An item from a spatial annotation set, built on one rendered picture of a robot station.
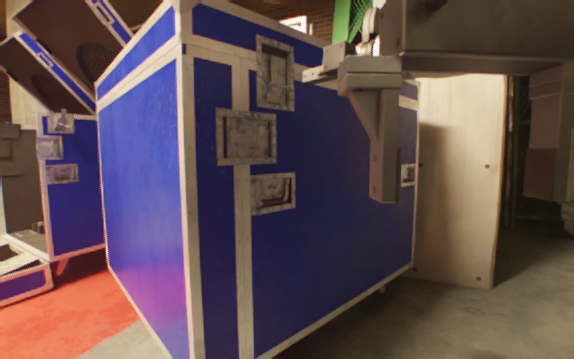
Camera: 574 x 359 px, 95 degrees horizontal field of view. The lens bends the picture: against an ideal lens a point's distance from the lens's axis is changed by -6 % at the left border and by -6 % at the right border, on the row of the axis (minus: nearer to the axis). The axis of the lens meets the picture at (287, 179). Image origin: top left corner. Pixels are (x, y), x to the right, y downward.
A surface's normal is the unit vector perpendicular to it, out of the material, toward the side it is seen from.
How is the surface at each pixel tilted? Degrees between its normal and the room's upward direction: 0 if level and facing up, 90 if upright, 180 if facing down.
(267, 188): 90
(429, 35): 90
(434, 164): 90
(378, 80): 90
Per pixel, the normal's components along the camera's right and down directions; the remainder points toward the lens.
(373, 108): 0.02, 0.10
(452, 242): -0.43, 0.09
